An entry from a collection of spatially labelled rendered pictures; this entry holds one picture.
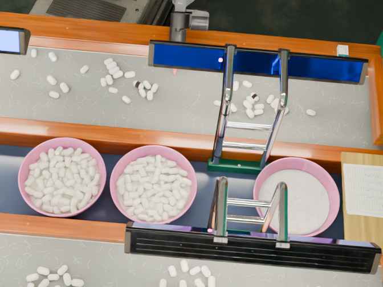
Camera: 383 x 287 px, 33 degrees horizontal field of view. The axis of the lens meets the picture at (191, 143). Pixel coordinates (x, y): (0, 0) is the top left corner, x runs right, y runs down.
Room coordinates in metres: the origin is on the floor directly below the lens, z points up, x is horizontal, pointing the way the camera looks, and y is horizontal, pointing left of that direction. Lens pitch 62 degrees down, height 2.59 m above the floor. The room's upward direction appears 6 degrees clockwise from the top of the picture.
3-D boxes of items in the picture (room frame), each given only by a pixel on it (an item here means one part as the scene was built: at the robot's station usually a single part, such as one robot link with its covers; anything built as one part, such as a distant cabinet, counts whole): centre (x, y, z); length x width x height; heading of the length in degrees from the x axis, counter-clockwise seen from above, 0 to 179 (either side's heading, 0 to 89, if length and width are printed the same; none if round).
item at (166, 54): (1.11, -0.16, 1.08); 0.62 x 0.08 x 0.07; 91
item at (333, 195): (0.84, -0.34, 0.72); 0.27 x 0.27 x 0.10
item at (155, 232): (0.55, -0.17, 1.08); 0.62 x 0.08 x 0.07; 91
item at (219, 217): (0.63, -0.17, 0.90); 0.20 x 0.19 x 0.45; 91
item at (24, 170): (0.82, 0.38, 0.72); 0.27 x 0.27 x 0.10
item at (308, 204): (0.84, -0.34, 0.71); 0.22 x 0.22 x 0.06
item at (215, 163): (1.03, -0.16, 0.90); 0.20 x 0.19 x 0.45; 91
